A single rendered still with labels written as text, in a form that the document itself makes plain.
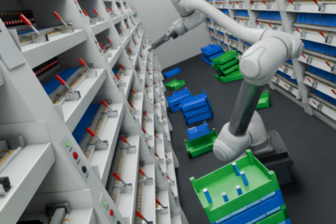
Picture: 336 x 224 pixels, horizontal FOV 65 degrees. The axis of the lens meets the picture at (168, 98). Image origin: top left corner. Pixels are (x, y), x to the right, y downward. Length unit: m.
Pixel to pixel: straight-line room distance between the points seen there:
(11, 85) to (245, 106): 1.01
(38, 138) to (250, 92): 0.92
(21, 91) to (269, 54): 0.89
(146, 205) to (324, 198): 1.01
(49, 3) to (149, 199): 0.94
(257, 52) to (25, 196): 0.92
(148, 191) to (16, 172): 0.81
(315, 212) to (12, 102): 1.52
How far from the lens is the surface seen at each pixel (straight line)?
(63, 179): 0.66
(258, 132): 1.68
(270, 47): 1.16
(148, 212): 1.17
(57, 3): 1.27
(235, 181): 1.23
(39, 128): 0.61
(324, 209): 1.72
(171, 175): 1.96
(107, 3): 2.64
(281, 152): 1.72
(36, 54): 0.74
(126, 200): 0.97
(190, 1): 1.45
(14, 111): 0.62
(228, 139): 1.49
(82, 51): 1.27
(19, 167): 0.56
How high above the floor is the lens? 1.28
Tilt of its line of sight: 19 degrees down
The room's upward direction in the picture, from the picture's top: 24 degrees counter-clockwise
